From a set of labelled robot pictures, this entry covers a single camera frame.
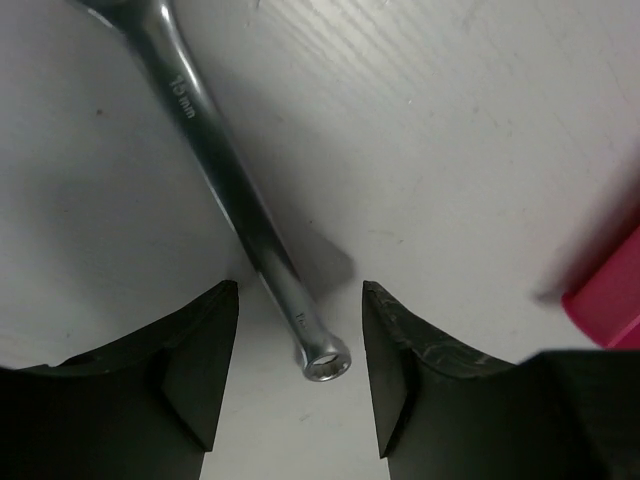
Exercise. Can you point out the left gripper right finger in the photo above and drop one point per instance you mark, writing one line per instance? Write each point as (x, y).
(445, 410)

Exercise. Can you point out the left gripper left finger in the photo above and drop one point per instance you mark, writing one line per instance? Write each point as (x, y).
(145, 406)

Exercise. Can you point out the pink drawer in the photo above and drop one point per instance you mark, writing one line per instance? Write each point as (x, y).
(602, 294)

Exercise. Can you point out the silver wrench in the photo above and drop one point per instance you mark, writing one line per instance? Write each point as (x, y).
(152, 33)

